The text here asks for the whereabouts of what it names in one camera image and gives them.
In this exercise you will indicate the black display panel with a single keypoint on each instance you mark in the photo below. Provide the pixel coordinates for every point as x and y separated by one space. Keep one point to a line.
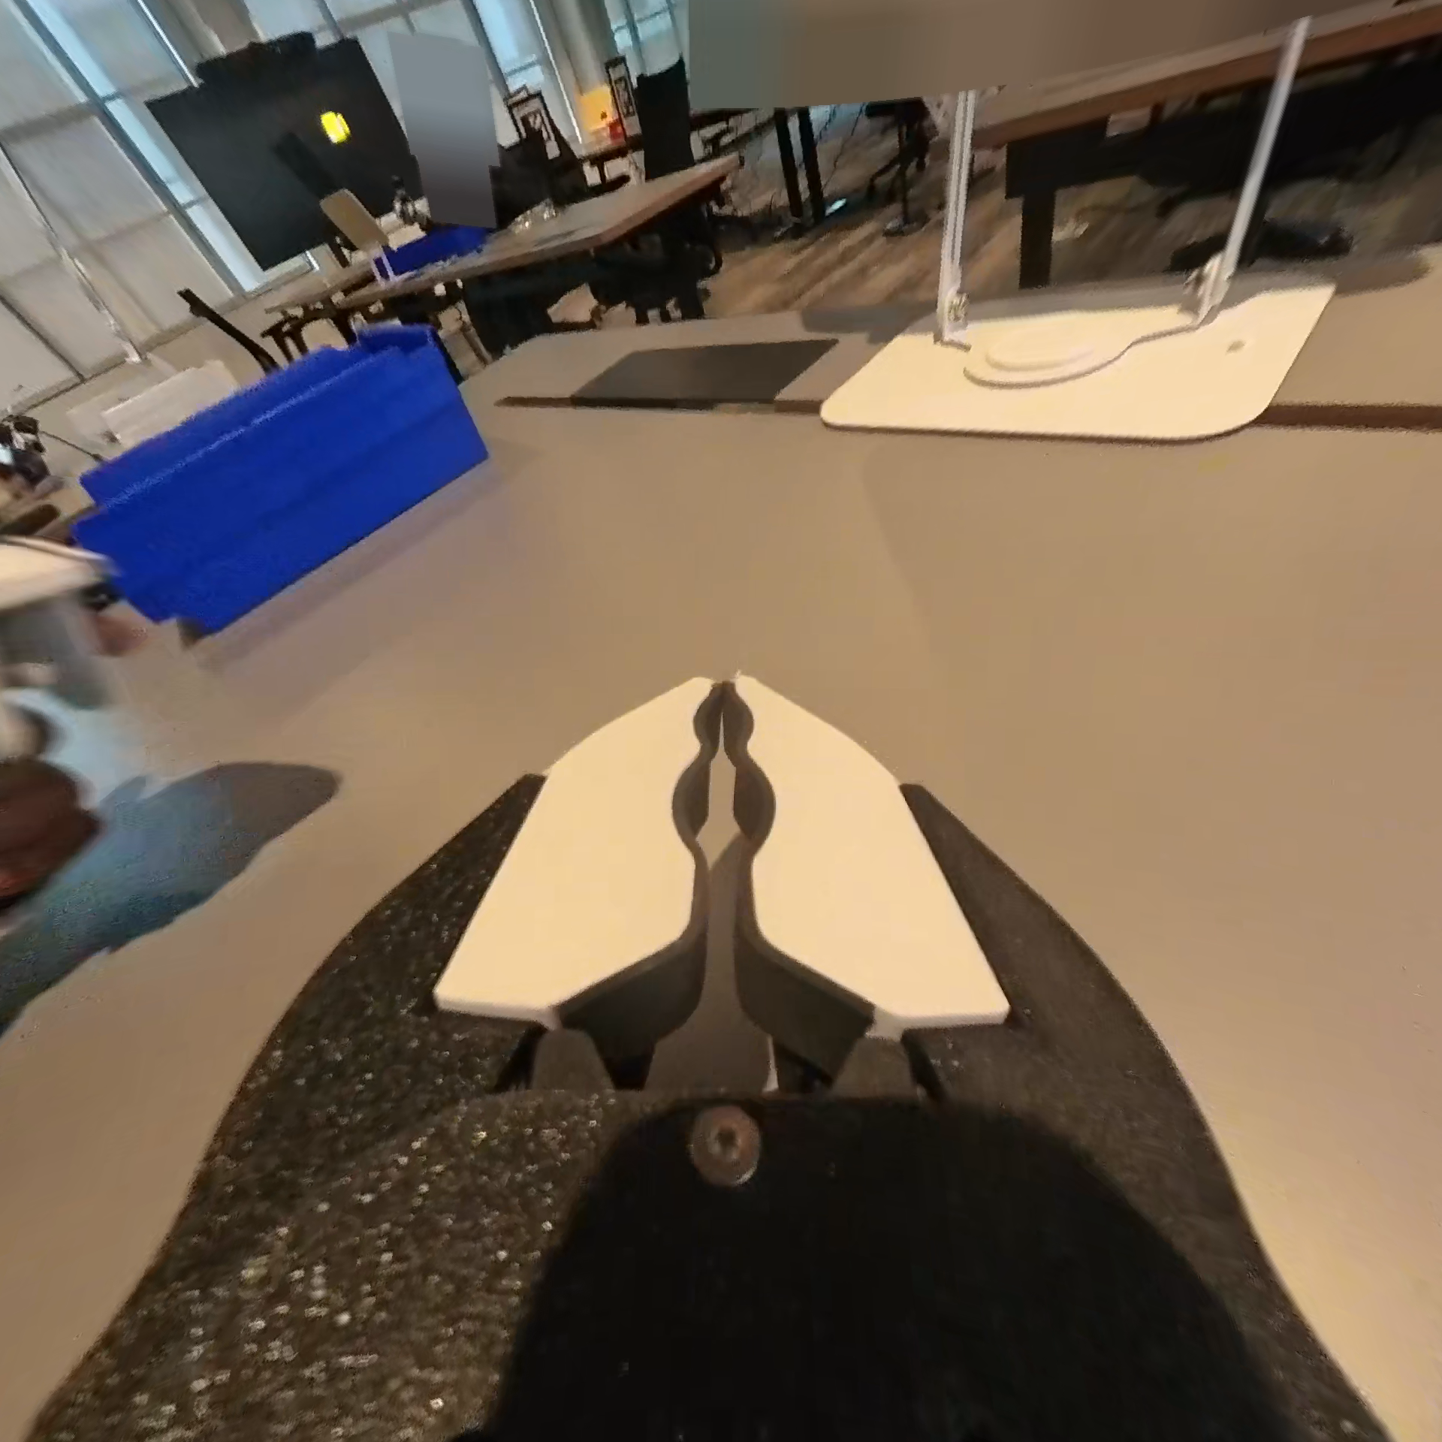
244 146

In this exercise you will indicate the black flat pad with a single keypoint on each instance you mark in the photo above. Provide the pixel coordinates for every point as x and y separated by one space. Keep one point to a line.
698 369

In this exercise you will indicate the white board stand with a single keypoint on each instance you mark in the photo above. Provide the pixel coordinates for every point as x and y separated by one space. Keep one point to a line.
1071 383

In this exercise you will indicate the person's left hand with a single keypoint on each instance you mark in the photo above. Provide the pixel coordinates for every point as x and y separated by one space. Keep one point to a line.
37 827

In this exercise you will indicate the plain wooden board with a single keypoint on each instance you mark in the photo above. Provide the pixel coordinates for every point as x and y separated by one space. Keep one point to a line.
354 220

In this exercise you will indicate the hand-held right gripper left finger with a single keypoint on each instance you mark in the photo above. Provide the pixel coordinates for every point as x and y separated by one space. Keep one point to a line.
589 877

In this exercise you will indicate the large paned window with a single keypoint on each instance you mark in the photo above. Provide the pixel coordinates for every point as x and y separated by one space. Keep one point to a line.
68 170

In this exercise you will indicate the blue plastic bin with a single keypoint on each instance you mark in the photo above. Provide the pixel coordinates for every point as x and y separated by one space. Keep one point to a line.
292 484
436 248

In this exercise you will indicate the long wooden table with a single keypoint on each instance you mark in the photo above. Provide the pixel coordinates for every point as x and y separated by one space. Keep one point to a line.
1183 90
566 234

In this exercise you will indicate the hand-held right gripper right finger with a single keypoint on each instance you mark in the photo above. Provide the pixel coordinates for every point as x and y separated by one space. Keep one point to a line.
866 893

